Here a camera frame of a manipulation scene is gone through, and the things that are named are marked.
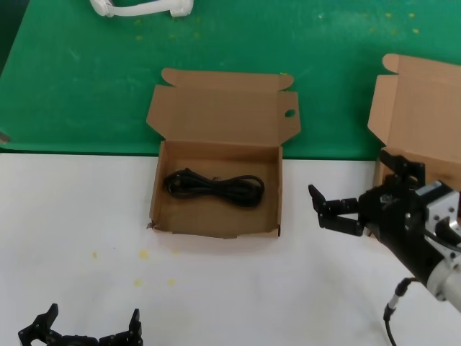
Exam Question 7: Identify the black power cable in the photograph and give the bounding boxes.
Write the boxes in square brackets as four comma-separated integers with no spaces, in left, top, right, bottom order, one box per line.
[163,168,267,209]

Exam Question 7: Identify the black arm cable with connector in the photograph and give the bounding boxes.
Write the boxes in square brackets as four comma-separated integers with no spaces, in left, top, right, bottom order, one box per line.
[383,230,461,346]

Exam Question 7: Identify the brown cardboard mailer box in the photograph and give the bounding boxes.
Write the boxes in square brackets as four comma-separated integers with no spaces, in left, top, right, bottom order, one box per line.
[367,53,461,192]

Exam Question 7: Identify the open cardboard box centre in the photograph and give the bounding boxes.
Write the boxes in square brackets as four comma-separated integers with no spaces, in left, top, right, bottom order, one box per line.
[146,67,302,240]

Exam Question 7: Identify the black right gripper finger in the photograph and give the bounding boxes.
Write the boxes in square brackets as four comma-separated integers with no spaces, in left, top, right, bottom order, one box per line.
[308,184,363,237]
[380,149,426,189]

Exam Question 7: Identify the white VR headset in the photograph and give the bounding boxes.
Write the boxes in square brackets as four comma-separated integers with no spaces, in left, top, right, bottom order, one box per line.
[89,0,195,19]

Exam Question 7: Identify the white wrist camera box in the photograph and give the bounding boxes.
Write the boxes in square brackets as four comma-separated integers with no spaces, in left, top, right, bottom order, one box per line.
[410,179,461,237]

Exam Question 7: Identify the green tablecloth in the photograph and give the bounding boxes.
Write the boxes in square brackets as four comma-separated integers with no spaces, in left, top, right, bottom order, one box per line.
[0,0,461,162]

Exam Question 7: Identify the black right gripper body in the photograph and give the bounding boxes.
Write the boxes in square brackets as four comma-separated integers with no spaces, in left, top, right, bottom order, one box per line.
[358,185,447,286]

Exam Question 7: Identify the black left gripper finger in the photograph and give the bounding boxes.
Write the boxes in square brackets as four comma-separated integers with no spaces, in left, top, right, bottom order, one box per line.
[99,308,144,346]
[17,303,59,346]

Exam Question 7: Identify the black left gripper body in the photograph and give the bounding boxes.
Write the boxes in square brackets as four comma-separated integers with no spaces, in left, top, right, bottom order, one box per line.
[50,334,102,346]

